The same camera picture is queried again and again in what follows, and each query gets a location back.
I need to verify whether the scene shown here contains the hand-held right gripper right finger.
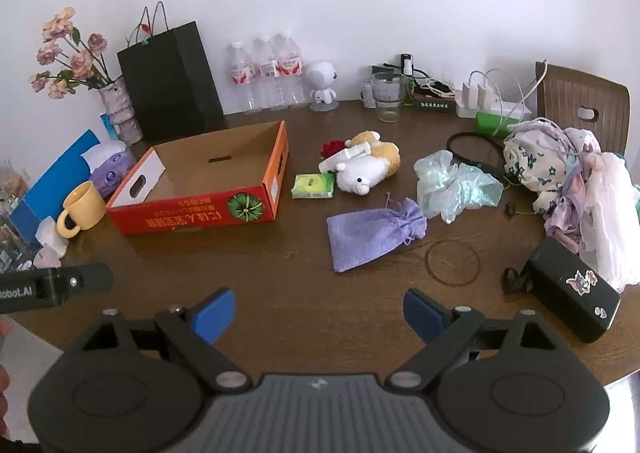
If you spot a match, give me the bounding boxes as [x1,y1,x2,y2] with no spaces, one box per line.
[387,288,576,391]

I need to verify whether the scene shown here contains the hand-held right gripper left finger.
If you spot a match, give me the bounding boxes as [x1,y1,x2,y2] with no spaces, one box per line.
[62,288,252,391]

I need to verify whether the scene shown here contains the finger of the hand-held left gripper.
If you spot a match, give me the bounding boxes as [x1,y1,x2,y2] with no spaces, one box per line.
[49,263,114,296]

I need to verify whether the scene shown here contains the purple drawstring pouch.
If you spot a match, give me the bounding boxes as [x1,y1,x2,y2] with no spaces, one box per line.
[326,193,429,274]

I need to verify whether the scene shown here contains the red cardboard box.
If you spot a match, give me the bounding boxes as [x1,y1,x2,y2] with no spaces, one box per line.
[105,121,290,236]

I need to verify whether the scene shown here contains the pale green plastic bag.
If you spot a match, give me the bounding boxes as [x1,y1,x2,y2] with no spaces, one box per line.
[413,149,505,225]

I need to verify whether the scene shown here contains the white and tan plush toy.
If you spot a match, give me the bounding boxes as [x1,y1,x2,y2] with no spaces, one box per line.
[332,131,401,196]

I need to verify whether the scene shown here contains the green tissue pack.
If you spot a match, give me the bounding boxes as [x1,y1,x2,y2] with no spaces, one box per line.
[291,173,336,200]

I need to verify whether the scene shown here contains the brown wooden desktop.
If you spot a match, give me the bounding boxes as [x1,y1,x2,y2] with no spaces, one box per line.
[0,100,640,396]

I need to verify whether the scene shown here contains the person's left hand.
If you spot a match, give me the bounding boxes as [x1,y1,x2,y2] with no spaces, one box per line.
[0,320,12,426]

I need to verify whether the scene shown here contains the crumpled white tissue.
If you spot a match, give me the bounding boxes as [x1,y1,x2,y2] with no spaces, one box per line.
[35,216,70,260]

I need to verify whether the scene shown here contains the yellow mug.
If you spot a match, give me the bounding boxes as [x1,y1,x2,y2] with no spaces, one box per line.
[56,181,108,239]

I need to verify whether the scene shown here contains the clear plastic containers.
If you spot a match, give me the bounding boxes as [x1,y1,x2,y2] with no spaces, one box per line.
[0,159,42,280]

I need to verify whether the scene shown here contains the blue box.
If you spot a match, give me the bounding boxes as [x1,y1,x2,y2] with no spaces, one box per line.
[10,129,104,247]

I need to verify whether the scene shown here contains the purple tissue pack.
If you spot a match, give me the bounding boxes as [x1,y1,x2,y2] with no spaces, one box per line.
[80,141,137,198]

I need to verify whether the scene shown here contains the black case with stickers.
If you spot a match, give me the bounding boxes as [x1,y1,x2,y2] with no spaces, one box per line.
[502,236,621,344]

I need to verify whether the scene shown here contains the grey patterned vase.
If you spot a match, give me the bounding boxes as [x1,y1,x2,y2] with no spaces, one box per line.
[97,77,144,144]

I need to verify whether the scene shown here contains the white spray bottle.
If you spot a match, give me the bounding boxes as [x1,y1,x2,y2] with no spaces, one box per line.
[318,142,372,174]

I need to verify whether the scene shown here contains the red rose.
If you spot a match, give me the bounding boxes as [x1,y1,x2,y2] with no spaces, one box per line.
[321,140,354,160]

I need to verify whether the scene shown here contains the pile of floral clothes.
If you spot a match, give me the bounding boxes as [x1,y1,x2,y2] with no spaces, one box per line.
[502,117,640,293]

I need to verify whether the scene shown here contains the green packet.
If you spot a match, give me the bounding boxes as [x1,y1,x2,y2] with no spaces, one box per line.
[475,112,524,138]

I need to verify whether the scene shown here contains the black paper bag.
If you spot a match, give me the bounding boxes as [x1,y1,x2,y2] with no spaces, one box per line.
[116,1,225,142]

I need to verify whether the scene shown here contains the black rectangular box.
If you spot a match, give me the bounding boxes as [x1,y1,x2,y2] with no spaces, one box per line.
[414,95,457,115]

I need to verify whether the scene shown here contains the pink artificial flowers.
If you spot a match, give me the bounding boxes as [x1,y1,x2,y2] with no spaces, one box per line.
[27,8,123,101]

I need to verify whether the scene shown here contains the clear drinking glass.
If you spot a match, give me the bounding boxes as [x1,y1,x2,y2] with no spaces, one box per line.
[370,72,407,123]

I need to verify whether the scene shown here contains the white power strip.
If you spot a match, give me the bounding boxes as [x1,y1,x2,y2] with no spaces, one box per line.
[456,100,534,122]

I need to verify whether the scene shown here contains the small green spray bottle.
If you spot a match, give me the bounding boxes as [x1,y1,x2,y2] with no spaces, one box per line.
[400,54,416,108]

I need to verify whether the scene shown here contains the clear water bottle red label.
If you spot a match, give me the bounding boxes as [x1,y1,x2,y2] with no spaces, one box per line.
[272,33,309,110]
[227,42,264,116]
[251,37,286,112]

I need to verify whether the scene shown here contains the white robot toy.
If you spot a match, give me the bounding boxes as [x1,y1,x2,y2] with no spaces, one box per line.
[304,61,341,112]

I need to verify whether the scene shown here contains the brown chair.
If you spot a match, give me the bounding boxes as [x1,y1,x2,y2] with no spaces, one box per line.
[535,61,631,154]

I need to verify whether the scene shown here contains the small black plug green cord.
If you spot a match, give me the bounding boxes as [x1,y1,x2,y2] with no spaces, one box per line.
[505,202,547,219]

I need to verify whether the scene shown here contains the black cable loop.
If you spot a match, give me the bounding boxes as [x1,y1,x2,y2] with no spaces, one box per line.
[446,131,507,180]

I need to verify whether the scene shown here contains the black and white cable bundle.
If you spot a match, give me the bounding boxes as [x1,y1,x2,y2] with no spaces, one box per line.
[414,69,457,98]

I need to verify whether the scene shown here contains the white charging cable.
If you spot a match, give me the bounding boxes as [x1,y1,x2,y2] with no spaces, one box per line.
[467,59,550,138]

